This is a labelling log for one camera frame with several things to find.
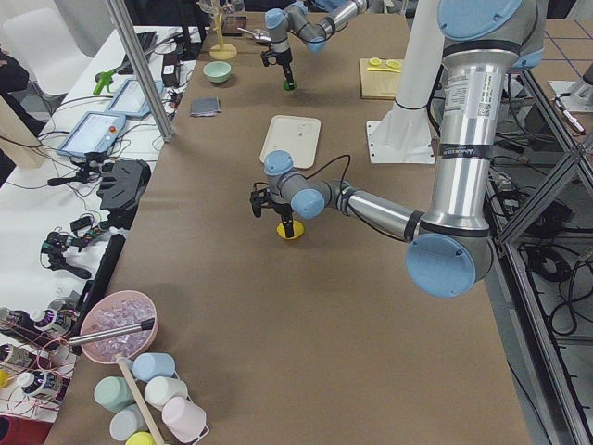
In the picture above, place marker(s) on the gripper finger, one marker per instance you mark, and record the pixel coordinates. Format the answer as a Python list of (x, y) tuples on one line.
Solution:
[(287, 227), (288, 74)]

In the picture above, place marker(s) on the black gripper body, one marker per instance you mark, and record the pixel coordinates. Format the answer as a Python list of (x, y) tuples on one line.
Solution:
[(282, 59), (283, 208)]

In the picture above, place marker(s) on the yellow lemon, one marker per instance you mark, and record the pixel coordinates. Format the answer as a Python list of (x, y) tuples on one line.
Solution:
[(297, 230)]

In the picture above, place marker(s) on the green lime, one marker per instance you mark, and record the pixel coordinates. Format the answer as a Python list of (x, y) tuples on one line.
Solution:
[(289, 86)]

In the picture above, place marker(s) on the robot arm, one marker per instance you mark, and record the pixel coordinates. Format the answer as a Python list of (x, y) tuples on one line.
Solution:
[(445, 113), (294, 19)]

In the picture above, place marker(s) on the white rabbit print tray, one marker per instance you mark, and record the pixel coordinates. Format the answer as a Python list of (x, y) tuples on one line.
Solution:
[(295, 135)]

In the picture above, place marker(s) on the wooden mug tree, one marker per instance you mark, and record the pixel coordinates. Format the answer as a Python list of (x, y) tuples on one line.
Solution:
[(218, 10)]

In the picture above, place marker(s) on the mint green bowl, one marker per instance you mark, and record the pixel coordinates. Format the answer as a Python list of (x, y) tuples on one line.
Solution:
[(217, 71)]

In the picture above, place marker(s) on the grey folded cloth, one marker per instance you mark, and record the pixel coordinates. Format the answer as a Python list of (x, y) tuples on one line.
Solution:
[(205, 107)]

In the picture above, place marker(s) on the yellow plastic knife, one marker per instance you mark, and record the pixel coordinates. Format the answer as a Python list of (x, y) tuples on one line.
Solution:
[(378, 69)]

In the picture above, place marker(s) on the lemon slice stacked pair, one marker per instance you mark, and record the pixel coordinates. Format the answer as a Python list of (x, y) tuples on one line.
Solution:
[(375, 61)]

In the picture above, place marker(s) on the bamboo cutting board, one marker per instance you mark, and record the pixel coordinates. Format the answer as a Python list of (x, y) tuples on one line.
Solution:
[(378, 85)]

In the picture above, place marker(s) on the teach pendant far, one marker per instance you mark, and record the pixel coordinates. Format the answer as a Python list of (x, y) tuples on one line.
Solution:
[(129, 100)]

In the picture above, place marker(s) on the teach pendant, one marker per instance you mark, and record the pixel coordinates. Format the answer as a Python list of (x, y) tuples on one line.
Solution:
[(96, 132), (129, 100)]

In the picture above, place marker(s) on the metal scoop in bowl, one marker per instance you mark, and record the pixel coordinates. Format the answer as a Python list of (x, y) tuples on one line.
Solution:
[(145, 325)]

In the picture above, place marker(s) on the pink bowl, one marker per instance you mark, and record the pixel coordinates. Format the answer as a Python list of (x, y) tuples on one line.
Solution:
[(117, 310)]

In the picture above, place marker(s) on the teach pendant near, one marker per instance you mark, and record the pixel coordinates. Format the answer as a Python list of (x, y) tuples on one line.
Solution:
[(96, 132)]

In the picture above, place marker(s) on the blue cup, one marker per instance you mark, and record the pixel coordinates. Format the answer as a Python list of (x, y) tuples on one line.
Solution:
[(153, 364)]

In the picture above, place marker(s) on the white cup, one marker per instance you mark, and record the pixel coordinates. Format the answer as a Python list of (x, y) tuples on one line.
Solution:
[(161, 389)]

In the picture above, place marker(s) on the pink cup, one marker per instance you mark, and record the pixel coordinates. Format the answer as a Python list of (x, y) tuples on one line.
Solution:
[(185, 420)]

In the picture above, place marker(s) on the mint green cup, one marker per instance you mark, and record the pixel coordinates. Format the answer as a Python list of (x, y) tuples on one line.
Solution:
[(113, 393)]

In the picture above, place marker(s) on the grey cup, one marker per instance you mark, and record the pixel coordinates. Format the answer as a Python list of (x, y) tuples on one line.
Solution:
[(127, 422)]

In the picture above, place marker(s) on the yellow cup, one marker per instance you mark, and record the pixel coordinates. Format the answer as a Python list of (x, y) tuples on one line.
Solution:
[(141, 438)]

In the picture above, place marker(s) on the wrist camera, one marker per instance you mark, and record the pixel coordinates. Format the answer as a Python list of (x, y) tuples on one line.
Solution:
[(268, 58), (259, 199)]

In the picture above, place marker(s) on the lemon slice near handle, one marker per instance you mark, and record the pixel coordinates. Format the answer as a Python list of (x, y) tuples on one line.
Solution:
[(392, 63)]

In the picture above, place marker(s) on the aluminium frame post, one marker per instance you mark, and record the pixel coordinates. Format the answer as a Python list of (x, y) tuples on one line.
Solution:
[(123, 25)]

